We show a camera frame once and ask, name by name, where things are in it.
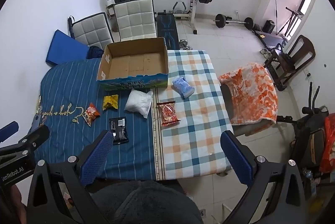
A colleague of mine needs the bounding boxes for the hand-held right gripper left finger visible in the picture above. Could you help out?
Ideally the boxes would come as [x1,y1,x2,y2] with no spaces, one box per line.
[26,130,113,224]

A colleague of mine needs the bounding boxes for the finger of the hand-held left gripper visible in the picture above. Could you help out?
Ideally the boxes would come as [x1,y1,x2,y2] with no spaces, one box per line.
[0,121,19,142]
[0,125,50,156]

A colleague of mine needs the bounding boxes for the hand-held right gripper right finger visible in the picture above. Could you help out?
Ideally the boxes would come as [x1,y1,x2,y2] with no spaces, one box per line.
[220,130,307,224]

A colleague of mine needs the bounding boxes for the black snack packet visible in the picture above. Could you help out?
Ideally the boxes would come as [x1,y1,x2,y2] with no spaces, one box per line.
[108,117,130,146]

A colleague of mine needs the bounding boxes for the orange panda snack packet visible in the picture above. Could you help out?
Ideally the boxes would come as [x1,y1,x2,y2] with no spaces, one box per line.
[84,103,101,127]

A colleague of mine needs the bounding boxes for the yellow snack packet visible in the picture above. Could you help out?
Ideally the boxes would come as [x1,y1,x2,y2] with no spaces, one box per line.
[103,95,119,111]

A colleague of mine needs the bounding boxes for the white plastic bag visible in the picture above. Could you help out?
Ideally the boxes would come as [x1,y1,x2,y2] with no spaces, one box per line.
[124,90,154,119]

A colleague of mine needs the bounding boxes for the red snack packet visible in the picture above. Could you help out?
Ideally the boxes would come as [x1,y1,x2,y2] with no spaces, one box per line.
[156,101,182,127]

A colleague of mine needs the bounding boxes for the light blue tissue packet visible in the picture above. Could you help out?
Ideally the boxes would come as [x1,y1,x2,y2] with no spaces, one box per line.
[172,77,196,99]

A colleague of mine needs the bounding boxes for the cardboard box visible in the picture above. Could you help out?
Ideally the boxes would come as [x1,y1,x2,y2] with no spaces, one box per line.
[96,37,169,90]

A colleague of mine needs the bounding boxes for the grey chair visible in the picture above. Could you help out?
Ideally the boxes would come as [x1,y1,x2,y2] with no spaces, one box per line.
[220,82,278,137]

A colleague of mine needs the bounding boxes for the plaid bed sheet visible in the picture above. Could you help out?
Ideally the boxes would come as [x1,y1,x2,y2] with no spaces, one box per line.
[153,50,235,180]

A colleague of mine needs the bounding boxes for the orange floral towel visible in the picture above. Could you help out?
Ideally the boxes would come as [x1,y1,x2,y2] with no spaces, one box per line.
[218,62,278,126]

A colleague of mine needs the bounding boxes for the person's dark fleece trousers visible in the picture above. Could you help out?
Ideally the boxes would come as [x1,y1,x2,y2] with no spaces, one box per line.
[86,179,205,224]

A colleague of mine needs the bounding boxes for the black bag with yellow trim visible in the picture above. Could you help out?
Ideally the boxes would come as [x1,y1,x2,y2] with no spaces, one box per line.
[300,129,327,175]

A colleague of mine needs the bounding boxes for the black exercise bike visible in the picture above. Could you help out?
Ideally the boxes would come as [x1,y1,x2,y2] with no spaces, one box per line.
[277,81,331,142]

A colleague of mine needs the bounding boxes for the blue foam mat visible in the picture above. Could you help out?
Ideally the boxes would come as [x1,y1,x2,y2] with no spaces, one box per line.
[46,29,91,67]

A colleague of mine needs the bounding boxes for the red plastic bag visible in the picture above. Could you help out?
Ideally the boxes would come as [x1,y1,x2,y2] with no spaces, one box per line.
[319,113,335,174]

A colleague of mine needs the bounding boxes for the white quilted chair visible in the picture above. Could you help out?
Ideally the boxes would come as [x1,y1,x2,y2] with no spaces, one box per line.
[68,12,115,48]
[113,0,158,43]

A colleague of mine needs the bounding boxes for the black treadmill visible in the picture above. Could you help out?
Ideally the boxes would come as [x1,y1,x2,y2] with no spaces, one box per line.
[253,30,289,51]

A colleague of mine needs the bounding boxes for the dark wooden chair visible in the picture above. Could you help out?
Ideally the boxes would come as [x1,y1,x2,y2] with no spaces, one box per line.
[263,35,316,91]

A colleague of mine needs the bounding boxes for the chrome dumbbell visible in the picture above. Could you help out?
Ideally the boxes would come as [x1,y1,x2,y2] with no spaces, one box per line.
[179,40,193,51]

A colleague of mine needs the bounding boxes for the black speaker box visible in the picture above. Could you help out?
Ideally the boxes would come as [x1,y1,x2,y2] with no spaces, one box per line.
[262,20,276,33]

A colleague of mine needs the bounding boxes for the short barbell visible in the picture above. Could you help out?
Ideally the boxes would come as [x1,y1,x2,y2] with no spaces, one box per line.
[213,13,254,30]

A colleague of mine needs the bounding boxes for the black weight bench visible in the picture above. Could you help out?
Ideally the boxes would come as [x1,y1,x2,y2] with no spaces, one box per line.
[156,13,180,51]

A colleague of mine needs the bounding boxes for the black folding stand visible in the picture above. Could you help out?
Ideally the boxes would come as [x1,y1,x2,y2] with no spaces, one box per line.
[277,6,304,34]

